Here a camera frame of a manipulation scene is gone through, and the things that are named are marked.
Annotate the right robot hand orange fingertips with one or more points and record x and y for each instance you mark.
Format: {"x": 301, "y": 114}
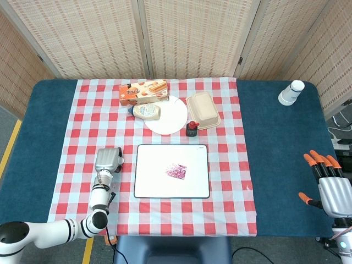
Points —
{"x": 336, "y": 195}

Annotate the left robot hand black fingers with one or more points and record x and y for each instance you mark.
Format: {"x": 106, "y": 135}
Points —
{"x": 105, "y": 159}

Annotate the pink patterned packet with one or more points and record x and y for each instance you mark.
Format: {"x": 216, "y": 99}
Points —
{"x": 177, "y": 171}

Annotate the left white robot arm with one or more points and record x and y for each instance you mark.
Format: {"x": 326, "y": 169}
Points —
{"x": 100, "y": 195}

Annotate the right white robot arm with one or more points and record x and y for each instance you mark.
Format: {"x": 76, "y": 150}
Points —
{"x": 343, "y": 244}

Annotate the red white checkered tablecloth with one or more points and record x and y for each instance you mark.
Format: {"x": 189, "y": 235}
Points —
{"x": 90, "y": 123}

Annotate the white board with black edge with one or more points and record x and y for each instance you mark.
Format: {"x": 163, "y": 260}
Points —
{"x": 154, "y": 170}

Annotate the white power strip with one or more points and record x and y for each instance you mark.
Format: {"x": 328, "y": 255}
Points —
{"x": 339, "y": 143}

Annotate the cream mayonnaise squeeze bottle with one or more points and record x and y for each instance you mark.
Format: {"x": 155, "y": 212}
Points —
{"x": 147, "y": 111}

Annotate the white round plate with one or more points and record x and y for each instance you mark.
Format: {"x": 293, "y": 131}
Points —
{"x": 171, "y": 121}

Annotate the orange biscuit box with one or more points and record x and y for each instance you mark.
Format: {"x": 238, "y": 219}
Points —
{"x": 143, "y": 92}

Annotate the small orange box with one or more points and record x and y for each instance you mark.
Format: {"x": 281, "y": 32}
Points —
{"x": 112, "y": 240}

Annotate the dark blue table cover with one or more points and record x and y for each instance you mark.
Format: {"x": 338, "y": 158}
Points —
{"x": 275, "y": 137}

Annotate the black bottle with red cap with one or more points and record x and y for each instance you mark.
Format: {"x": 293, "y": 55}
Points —
{"x": 191, "y": 130}

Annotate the beige lidded food container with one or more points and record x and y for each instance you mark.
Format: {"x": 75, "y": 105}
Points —
{"x": 203, "y": 108}

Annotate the dark blue padded seat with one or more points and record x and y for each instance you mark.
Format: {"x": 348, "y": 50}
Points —
{"x": 173, "y": 248}

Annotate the white paper cup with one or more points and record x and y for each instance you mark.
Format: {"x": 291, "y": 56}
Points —
{"x": 290, "y": 93}

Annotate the black screen hinge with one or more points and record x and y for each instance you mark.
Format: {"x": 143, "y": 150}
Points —
{"x": 40, "y": 58}
{"x": 240, "y": 60}

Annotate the woven folding screen panel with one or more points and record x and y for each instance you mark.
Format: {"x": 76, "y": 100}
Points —
{"x": 82, "y": 38}
{"x": 16, "y": 68}
{"x": 275, "y": 41}
{"x": 198, "y": 38}
{"x": 332, "y": 60}

